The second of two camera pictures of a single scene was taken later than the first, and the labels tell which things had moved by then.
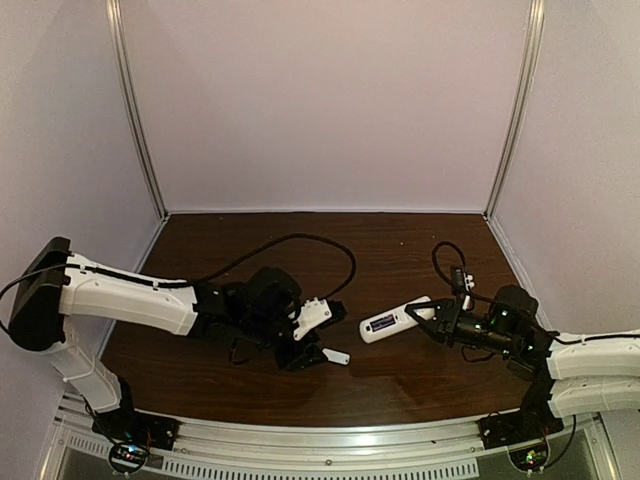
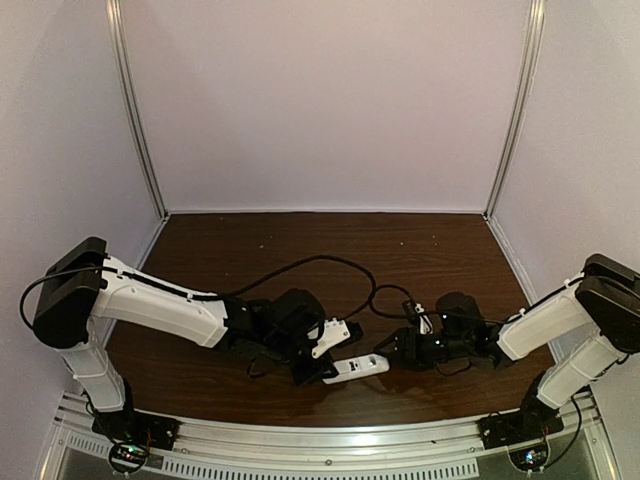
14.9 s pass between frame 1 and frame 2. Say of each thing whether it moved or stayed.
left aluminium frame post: stayed
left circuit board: stayed
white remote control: moved
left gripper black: moved
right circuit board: stayed
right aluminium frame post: stayed
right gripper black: moved
